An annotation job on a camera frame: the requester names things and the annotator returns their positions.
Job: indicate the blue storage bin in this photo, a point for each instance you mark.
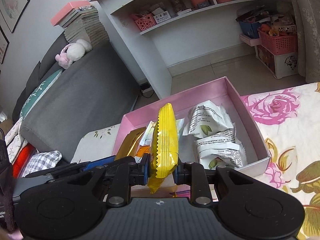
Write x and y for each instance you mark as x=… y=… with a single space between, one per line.
x=250 y=29

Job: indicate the pink white plush toy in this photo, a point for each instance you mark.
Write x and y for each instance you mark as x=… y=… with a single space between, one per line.
x=72 y=53

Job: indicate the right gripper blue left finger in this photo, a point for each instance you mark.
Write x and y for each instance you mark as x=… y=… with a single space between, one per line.
x=145 y=163

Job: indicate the teal patterned cushion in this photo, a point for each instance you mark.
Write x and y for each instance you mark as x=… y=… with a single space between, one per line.
x=38 y=93

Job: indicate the large pink storage basket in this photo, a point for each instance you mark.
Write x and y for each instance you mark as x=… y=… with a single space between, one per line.
x=279 y=45

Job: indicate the orange white small packet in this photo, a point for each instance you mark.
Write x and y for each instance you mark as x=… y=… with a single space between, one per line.
x=140 y=152

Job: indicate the white printed storage box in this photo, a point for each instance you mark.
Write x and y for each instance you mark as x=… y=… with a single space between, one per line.
x=279 y=65

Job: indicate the lace curtain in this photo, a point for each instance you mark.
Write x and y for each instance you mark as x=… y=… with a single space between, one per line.
x=307 y=21

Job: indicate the pink lattice basket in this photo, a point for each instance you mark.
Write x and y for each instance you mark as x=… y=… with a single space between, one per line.
x=143 y=22

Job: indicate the grey sofa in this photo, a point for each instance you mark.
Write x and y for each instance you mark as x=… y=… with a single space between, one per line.
x=93 y=93

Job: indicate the gold foil snack packet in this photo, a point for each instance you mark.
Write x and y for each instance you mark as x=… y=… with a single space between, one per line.
x=130 y=144

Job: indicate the stack of books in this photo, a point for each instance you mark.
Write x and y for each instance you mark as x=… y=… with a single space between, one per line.
x=80 y=20

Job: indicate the grey checked pillow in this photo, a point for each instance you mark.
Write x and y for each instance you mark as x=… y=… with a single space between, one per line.
x=42 y=161

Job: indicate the white bookshelf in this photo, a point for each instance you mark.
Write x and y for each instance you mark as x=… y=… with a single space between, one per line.
x=183 y=43

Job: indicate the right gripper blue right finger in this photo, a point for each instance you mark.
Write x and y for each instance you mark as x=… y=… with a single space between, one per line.
x=178 y=174

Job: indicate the yellow egg-yolk pastry packet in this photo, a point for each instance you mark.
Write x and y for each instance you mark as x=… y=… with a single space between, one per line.
x=164 y=148

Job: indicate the floral table cloth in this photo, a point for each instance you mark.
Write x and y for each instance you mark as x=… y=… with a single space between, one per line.
x=289 y=122

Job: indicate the power strip with cable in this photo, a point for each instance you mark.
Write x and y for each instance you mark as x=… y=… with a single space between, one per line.
x=144 y=89

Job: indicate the white crumpled tea packet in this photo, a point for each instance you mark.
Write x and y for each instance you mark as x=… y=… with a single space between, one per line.
x=206 y=119

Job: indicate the framed wall picture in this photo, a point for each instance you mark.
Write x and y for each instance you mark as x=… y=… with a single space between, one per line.
x=12 y=10

